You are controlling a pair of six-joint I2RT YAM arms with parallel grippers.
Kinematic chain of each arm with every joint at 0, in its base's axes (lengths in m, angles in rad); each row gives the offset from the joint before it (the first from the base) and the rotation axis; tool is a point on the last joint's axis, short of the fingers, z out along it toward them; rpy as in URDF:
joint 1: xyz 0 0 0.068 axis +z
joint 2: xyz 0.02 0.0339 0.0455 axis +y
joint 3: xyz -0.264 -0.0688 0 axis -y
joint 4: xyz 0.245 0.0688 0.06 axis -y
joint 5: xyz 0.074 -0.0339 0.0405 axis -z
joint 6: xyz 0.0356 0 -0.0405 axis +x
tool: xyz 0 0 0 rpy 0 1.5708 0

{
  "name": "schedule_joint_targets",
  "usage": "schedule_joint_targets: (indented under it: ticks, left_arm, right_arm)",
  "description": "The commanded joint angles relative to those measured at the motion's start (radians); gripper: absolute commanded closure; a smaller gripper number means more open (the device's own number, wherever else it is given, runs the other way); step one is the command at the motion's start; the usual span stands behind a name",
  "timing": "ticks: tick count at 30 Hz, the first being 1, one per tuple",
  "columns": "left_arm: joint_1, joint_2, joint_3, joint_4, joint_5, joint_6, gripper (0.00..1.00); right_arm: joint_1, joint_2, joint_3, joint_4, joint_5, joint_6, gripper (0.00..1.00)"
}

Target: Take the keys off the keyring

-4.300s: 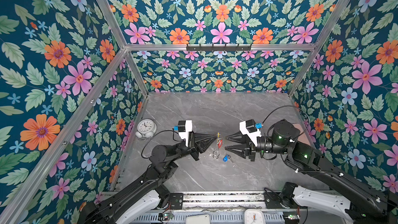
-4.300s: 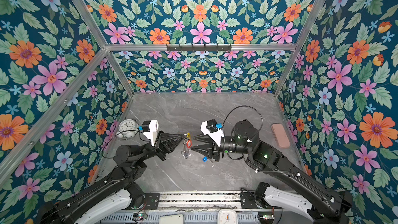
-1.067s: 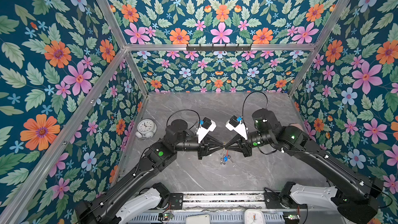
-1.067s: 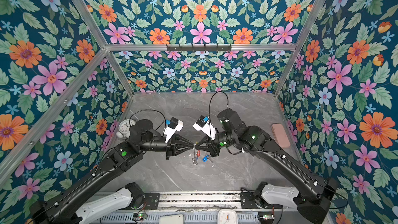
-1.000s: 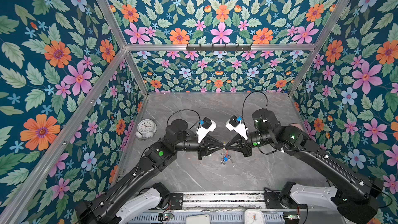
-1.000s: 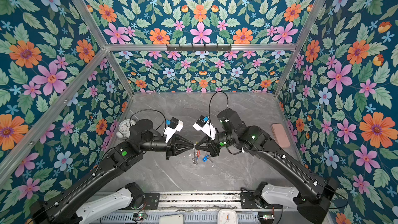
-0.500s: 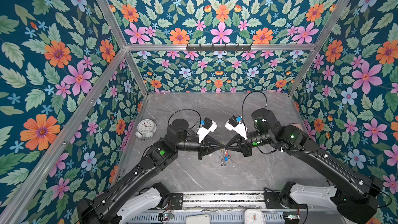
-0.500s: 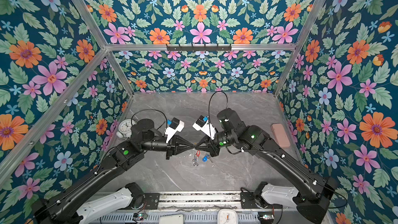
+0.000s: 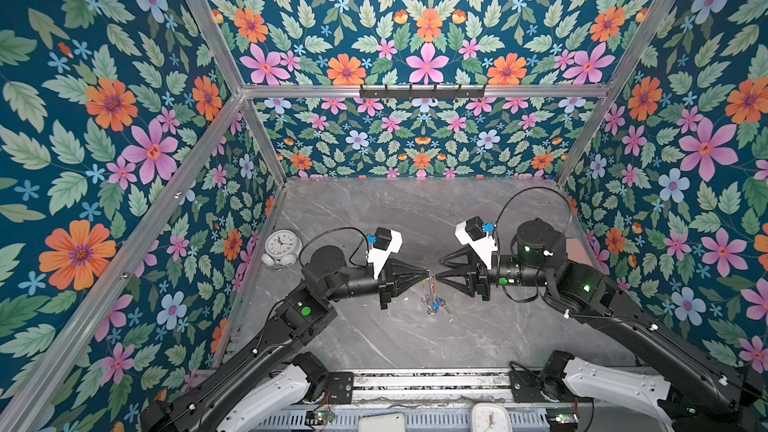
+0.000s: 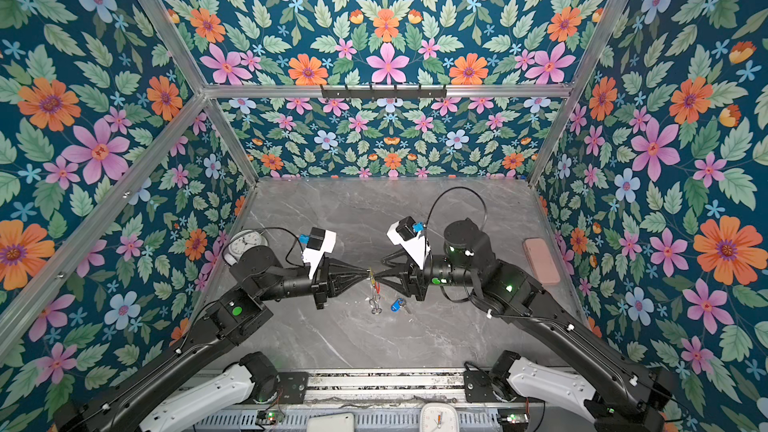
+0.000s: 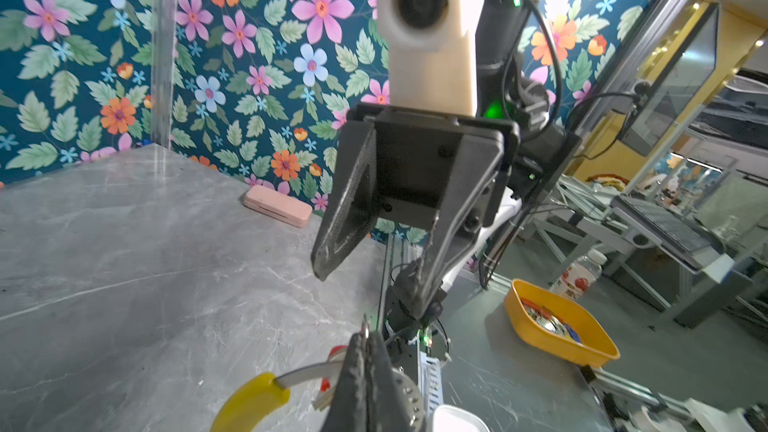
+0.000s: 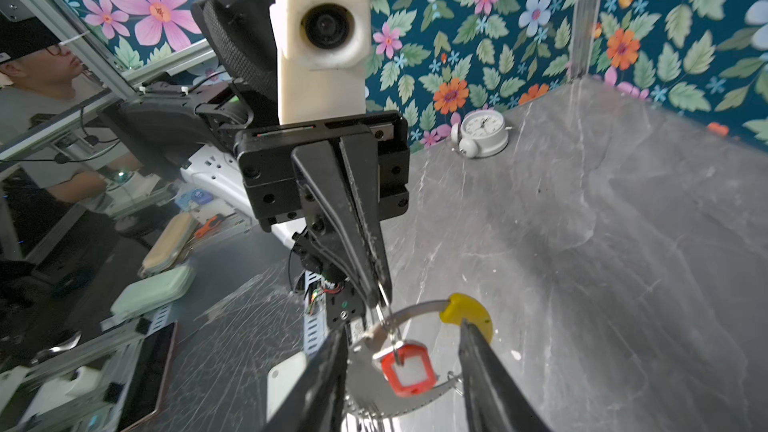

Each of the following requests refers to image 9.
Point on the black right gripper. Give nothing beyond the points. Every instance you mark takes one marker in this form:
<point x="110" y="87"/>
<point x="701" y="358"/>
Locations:
<point x="471" y="271"/>

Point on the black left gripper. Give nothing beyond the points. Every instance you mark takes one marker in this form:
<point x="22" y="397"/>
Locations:
<point x="397" y="278"/>

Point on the large grey perforated keyring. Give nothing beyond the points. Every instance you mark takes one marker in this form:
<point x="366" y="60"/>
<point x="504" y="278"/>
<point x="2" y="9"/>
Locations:
<point x="427" y="293"/>

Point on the key with blue tag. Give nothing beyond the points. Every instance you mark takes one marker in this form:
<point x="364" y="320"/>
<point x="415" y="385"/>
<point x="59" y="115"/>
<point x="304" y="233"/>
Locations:
<point x="435" y="305"/>

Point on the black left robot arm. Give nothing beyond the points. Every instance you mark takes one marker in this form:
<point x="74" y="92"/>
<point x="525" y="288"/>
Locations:
<point x="272" y="371"/>

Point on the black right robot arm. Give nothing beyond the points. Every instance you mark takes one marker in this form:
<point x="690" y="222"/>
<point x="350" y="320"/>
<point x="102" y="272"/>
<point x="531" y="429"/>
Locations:
<point x="688" y="390"/>

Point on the white alarm clock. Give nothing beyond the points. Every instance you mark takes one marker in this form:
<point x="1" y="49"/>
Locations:
<point x="281" y="249"/>

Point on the white square clock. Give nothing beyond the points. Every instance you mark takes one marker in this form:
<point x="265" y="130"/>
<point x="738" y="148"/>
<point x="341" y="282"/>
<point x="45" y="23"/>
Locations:
<point x="489" y="417"/>

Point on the white device at front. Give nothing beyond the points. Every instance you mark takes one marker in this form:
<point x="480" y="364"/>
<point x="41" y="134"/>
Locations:
<point x="394" y="422"/>

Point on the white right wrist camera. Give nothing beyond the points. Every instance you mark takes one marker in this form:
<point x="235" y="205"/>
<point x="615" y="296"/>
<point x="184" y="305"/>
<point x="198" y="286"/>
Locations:
<point x="477" y="238"/>

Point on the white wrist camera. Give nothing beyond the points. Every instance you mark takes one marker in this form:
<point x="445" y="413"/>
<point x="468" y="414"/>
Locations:
<point x="477" y="238"/>
<point x="380" y="245"/>

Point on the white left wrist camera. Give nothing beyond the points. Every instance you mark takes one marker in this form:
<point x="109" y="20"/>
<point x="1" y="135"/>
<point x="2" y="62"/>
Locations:
<point x="380" y="245"/>

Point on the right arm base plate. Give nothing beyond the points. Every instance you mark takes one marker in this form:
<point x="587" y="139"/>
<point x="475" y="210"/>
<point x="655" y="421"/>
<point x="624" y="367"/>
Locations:
<point x="528" y="387"/>

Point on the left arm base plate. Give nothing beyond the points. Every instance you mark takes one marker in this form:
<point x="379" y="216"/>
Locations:
<point x="334" y="388"/>

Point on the black hook rail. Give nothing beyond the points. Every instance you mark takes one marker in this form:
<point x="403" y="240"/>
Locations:
<point x="408" y="92"/>

